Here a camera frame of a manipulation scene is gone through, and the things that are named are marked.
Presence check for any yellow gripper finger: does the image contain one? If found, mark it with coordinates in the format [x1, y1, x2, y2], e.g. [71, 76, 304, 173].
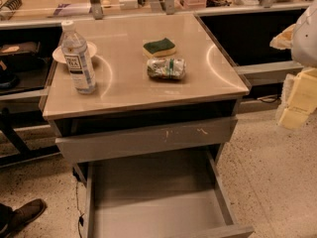
[277, 67, 317, 130]
[269, 24, 295, 50]

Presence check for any clear plastic tea bottle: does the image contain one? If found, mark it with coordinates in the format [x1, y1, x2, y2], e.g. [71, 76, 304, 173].
[61, 21, 96, 94]

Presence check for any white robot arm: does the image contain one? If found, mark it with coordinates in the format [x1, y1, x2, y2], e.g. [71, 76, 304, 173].
[269, 0, 317, 130]

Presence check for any grey drawer cabinet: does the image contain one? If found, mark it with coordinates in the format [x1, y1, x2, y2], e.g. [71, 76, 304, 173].
[43, 14, 249, 181]

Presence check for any open grey middle drawer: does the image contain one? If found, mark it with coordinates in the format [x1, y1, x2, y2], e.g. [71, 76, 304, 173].
[83, 148, 254, 238]

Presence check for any grey top drawer front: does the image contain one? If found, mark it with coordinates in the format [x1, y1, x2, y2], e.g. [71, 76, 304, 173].
[56, 116, 238, 164]

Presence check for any green yellow sponge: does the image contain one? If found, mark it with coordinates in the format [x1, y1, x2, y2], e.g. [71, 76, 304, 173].
[143, 38, 176, 58]

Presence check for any crumpled green white snack bag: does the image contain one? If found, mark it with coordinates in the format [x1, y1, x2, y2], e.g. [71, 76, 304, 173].
[147, 58, 186, 80]

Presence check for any white purple paper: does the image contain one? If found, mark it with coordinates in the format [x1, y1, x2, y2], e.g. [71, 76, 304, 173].
[53, 3, 91, 17]

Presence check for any white paper bowl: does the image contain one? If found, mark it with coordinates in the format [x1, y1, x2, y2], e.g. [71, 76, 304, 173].
[53, 42, 97, 64]

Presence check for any black spiral object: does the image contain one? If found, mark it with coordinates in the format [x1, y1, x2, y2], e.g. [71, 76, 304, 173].
[0, 0, 22, 21]

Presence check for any black metal stand leg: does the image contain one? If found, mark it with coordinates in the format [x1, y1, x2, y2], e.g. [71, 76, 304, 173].
[0, 108, 59, 168]

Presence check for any black cable under shelf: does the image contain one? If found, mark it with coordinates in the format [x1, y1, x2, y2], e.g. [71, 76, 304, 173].
[257, 94, 281, 104]

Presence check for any black floor cable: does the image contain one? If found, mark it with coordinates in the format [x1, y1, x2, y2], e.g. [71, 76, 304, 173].
[74, 178, 85, 238]

